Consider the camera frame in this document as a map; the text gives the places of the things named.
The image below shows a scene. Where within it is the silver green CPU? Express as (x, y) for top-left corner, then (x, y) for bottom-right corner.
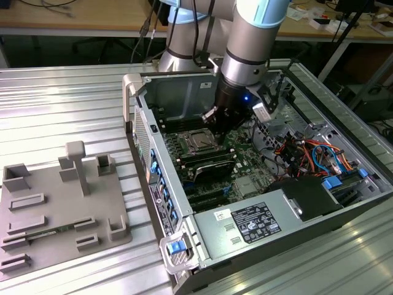
(187, 132), (213, 149)

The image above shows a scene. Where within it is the metal socket cover frame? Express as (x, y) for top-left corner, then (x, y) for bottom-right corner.
(181, 128), (220, 152)

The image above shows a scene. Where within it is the black RAM slot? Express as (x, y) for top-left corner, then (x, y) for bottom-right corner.
(165, 122), (212, 132)
(162, 116), (209, 125)
(182, 154), (231, 162)
(159, 111), (206, 120)
(181, 149), (230, 158)

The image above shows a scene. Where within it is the CPU socket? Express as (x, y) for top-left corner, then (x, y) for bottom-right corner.
(176, 127), (225, 155)

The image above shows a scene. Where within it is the black rounded plastic cover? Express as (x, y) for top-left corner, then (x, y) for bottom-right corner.
(193, 158), (234, 185)

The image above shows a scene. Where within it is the green motherboard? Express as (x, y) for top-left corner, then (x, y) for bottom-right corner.
(159, 104), (286, 213)

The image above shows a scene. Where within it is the grey open PC case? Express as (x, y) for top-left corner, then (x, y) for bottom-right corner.
(122, 58), (393, 295)

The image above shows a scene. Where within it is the perforated metal disk bay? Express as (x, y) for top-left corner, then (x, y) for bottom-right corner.
(257, 72), (331, 145)

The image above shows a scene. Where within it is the silver chipset heatsink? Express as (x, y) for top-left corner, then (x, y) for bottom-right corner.
(235, 178), (262, 197)

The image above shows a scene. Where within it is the light wooden desk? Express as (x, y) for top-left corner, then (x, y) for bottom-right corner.
(0, 0), (171, 36)
(274, 0), (393, 44)

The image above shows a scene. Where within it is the blue disk carrier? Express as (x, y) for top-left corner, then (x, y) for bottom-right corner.
(322, 167), (369, 193)

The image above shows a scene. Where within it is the grey power supply unit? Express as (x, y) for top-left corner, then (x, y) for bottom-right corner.
(192, 189), (303, 262)

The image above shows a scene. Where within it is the blue case latch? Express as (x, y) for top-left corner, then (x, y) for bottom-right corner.
(167, 241), (184, 256)

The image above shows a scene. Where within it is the grey parts rack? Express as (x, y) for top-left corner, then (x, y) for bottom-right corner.
(0, 140), (133, 274)

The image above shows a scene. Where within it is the green RAM stick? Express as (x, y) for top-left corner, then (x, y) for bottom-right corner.
(26, 223), (77, 240)

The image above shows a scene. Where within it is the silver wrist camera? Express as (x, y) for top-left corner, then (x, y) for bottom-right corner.
(251, 98), (277, 123)
(198, 106), (218, 123)

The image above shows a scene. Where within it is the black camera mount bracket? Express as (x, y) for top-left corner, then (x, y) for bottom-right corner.
(245, 72), (285, 122)

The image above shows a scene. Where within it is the red orange wire bundle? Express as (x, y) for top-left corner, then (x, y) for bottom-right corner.
(273, 136), (360, 182)

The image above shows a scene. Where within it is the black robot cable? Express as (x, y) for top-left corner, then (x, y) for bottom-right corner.
(130, 0), (216, 67)

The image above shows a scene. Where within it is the blue data cable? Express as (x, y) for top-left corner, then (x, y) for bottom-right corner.
(311, 143), (343, 176)

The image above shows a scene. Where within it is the black plastic duct cover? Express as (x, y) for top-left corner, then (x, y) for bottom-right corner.
(265, 176), (346, 224)

